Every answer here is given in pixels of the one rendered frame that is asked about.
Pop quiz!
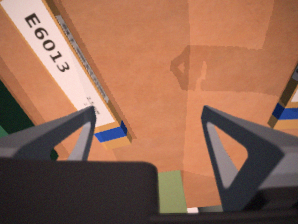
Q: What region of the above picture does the brown cardboard pack with white label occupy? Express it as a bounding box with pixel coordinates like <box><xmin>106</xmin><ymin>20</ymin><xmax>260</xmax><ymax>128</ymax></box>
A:
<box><xmin>267</xmin><ymin>63</ymin><xmax>298</xmax><ymax>129</ymax></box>

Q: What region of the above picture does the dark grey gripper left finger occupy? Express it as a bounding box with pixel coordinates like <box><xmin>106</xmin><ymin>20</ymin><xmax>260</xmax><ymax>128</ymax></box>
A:
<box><xmin>0</xmin><ymin>105</ymin><xmax>97</xmax><ymax>161</ymax></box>

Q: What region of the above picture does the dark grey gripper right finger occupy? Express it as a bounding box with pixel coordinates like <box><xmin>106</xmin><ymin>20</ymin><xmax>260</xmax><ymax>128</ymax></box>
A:
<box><xmin>201</xmin><ymin>105</ymin><xmax>298</xmax><ymax>212</ymax></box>

